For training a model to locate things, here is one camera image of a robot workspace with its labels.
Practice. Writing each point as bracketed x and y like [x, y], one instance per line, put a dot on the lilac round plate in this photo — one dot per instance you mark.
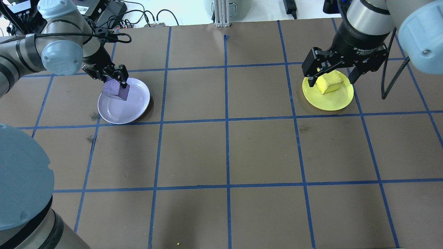
[133, 103]

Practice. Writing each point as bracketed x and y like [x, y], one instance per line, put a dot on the purple foam block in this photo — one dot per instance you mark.
[114, 90]

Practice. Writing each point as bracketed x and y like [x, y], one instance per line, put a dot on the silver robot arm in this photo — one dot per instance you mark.
[62, 57]
[422, 38]

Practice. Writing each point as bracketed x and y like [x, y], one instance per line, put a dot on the grey round container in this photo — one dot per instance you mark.
[236, 8]

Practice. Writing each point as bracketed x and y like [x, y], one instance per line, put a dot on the yellow foam block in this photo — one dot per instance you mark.
[328, 84]

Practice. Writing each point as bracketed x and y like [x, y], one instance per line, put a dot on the yellow round plate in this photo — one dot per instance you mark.
[332, 101]

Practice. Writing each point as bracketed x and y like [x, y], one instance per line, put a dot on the silver aluminium frame bar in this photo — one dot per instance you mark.
[222, 14]

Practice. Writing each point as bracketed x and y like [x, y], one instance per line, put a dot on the black power adapter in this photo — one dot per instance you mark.
[290, 7]

